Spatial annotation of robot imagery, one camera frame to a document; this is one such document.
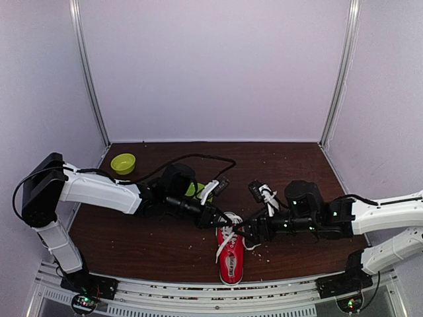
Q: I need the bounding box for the white shoelace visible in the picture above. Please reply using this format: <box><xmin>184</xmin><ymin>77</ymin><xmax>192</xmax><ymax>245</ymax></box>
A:
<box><xmin>215</xmin><ymin>212</ymin><xmax>243</xmax><ymax>263</ymax></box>

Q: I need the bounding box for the red canvas sneaker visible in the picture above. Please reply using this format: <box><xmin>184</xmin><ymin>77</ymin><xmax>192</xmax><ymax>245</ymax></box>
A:
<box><xmin>215</xmin><ymin>213</ymin><xmax>246</xmax><ymax>286</ymax></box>

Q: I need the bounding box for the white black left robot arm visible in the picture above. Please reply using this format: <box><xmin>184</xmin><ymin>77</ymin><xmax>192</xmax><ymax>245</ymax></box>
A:
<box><xmin>14</xmin><ymin>153</ymin><xmax>232</xmax><ymax>288</ymax></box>

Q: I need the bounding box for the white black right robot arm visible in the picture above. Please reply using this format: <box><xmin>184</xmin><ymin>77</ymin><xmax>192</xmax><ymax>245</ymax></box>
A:
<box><xmin>233</xmin><ymin>189</ymin><xmax>422</xmax><ymax>276</ymax></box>

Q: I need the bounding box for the green plate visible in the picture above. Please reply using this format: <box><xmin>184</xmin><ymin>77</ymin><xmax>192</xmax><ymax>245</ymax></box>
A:
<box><xmin>184</xmin><ymin>182</ymin><xmax>205</xmax><ymax>199</ymax></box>

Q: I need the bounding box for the green bowl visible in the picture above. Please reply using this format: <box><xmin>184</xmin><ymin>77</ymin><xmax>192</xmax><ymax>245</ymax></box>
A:
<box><xmin>110</xmin><ymin>153</ymin><xmax>136</xmax><ymax>175</ymax></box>

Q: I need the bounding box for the right round circuit board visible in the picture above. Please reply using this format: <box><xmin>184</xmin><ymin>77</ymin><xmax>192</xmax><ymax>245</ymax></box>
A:
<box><xmin>336</xmin><ymin>295</ymin><xmax>364</xmax><ymax>314</ymax></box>

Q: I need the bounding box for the round circuit board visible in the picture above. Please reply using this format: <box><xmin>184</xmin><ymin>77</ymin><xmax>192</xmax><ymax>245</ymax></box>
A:
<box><xmin>71</xmin><ymin>294</ymin><xmax>98</xmax><ymax>315</ymax></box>
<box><xmin>336</xmin><ymin>295</ymin><xmax>364</xmax><ymax>314</ymax></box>

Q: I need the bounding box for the left round circuit board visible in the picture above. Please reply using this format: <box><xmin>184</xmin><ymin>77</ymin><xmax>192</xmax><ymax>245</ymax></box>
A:
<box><xmin>71</xmin><ymin>294</ymin><xmax>98</xmax><ymax>315</ymax></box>

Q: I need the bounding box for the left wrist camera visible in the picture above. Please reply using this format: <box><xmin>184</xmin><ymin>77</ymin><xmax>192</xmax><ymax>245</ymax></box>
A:
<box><xmin>198</xmin><ymin>178</ymin><xmax>230</xmax><ymax>205</ymax></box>

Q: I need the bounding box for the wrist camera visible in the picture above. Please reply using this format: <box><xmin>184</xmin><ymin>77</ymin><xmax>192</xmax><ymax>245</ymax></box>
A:
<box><xmin>198</xmin><ymin>178</ymin><xmax>230</xmax><ymax>205</ymax></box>
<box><xmin>248</xmin><ymin>180</ymin><xmax>280</xmax><ymax>217</ymax></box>

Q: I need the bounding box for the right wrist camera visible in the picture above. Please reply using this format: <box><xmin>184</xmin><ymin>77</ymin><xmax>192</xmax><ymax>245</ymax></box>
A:
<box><xmin>248</xmin><ymin>180</ymin><xmax>280</xmax><ymax>217</ymax></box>

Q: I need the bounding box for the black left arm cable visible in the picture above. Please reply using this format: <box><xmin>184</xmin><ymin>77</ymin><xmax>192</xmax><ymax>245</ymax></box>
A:
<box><xmin>118</xmin><ymin>153</ymin><xmax>237</xmax><ymax>186</ymax></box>

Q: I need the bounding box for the front aluminium rail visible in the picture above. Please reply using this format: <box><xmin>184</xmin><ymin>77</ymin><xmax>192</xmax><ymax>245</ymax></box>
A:
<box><xmin>23</xmin><ymin>262</ymin><xmax>410</xmax><ymax>316</ymax></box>

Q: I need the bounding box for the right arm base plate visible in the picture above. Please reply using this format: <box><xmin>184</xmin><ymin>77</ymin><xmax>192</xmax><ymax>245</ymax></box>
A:
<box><xmin>315</xmin><ymin>271</ymin><xmax>373</xmax><ymax>299</ymax></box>

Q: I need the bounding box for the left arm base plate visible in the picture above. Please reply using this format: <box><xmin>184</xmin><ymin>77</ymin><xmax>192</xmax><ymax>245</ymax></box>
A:
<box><xmin>60</xmin><ymin>271</ymin><xmax>118</xmax><ymax>300</ymax></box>

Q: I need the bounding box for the right aluminium frame post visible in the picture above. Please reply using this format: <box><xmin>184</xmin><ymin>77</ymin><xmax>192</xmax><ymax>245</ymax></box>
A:
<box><xmin>319</xmin><ymin>0</ymin><xmax>361</xmax><ymax>150</ymax></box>

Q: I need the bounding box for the aluminium frame post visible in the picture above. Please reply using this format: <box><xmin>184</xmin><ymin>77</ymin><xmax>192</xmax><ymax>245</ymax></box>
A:
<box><xmin>319</xmin><ymin>0</ymin><xmax>361</xmax><ymax>150</ymax></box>
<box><xmin>69</xmin><ymin>0</ymin><xmax>111</xmax><ymax>147</ymax></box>

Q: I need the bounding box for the left aluminium frame post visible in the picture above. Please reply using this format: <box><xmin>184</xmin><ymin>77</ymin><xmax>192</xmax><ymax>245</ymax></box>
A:
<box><xmin>69</xmin><ymin>0</ymin><xmax>111</xmax><ymax>147</ymax></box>

